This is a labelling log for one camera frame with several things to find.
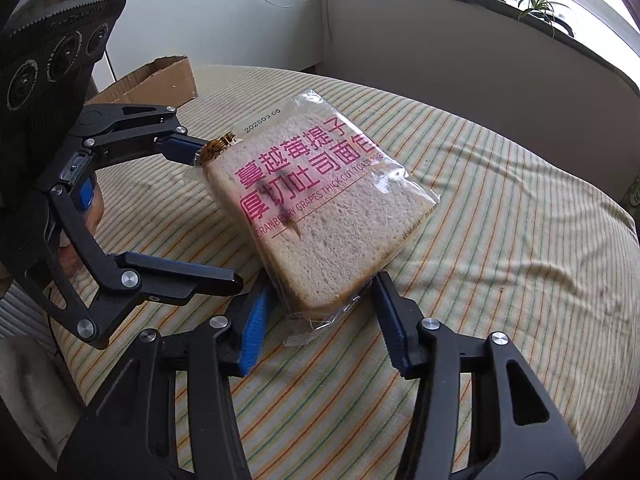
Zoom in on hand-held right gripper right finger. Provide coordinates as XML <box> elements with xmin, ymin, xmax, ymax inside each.
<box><xmin>372</xmin><ymin>271</ymin><xmax>588</xmax><ymax>480</ymax></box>

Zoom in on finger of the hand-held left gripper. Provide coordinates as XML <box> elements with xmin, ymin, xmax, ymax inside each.
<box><xmin>70</xmin><ymin>104</ymin><xmax>211</xmax><ymax>166</ymax></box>
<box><xmin>47</xmin><ymin>185</ymin><xmax>244</xmax><ymax>350</ymax></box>

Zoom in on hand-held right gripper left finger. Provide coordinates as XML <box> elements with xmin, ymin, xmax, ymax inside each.
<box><xmin>57</xmin><ymin>285</ymin><xmax>273</xmax><ymax>480</ymax></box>

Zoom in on brown cardboard box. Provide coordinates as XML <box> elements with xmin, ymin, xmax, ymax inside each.
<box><xmin>90</xmin><ymin>55</ymin><xmax>198</xmax><ymax>108</ymax></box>

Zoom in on sliced bread packet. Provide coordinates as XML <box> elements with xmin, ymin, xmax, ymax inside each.
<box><xmin>185</xmin><ymin>87</ymin><xmax>442</xmax><ymax>348</ymax></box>

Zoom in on person's left hand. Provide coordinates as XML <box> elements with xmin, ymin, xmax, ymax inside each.
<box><xmin>55</xmin><ymin>180</ymin><xmax>108</xmax><ymax>286</ymax></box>

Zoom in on striped yellow tablecloth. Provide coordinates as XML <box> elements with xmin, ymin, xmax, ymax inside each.
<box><xmin>47</xmin><ymin>64</ymin><xmax>640</xmax><ymax>480</ymax></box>

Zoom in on white cabinet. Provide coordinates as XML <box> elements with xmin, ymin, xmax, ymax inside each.
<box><xmin>70</xmin><ymin>0</ymin><xmax>323</xmax><ymax>101</ymax></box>

